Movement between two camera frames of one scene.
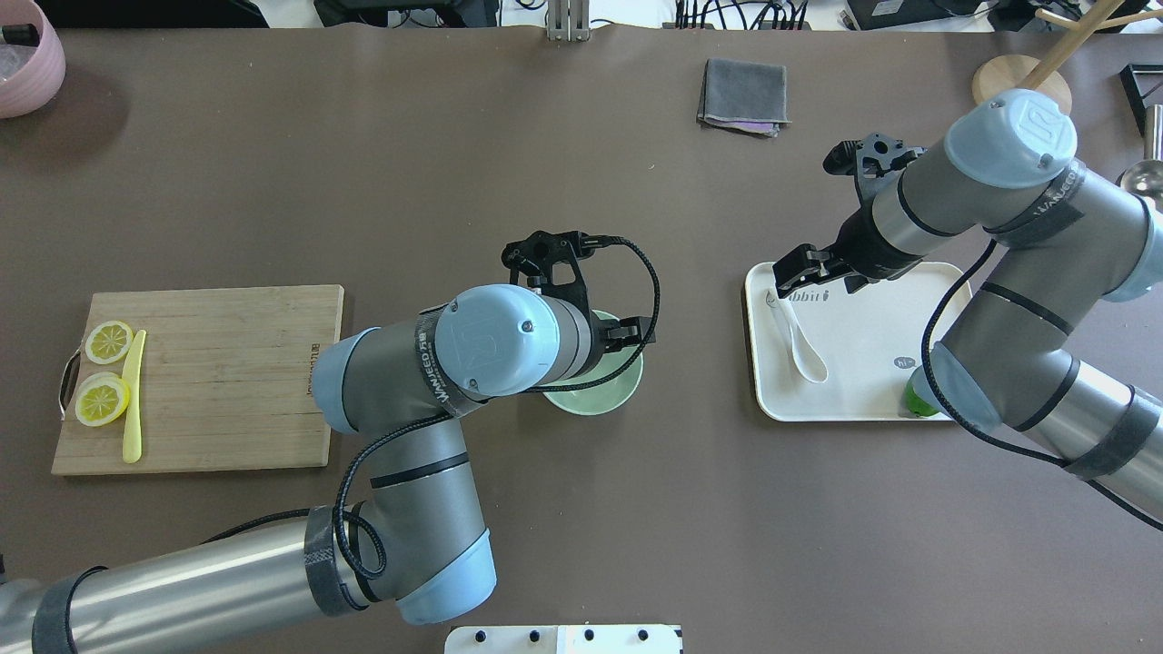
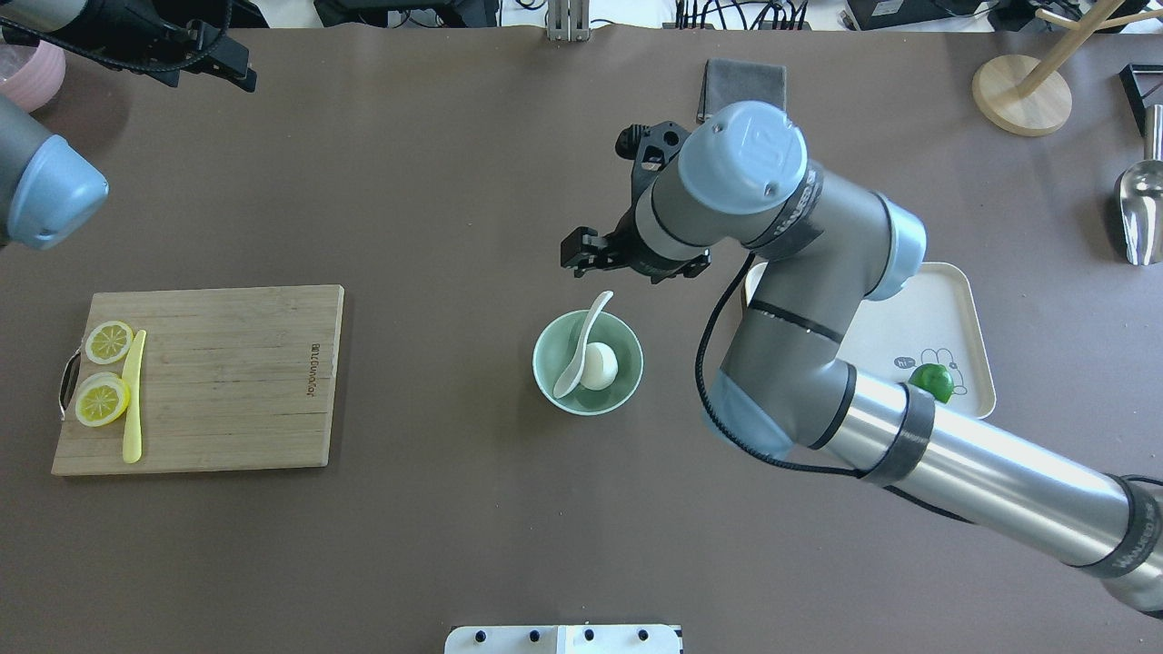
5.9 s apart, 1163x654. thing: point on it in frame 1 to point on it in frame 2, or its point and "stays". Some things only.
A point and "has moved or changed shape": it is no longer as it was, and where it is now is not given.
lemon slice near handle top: (108, 341) stays
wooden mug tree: (1003, 74) stays
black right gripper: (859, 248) to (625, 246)
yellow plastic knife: (131, 376) stays
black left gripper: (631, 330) to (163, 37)
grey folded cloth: (744, 95) stays
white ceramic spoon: (810, 363) has moved or changed shape
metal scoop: (1147, 176) stays
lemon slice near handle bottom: (101, 399) stays
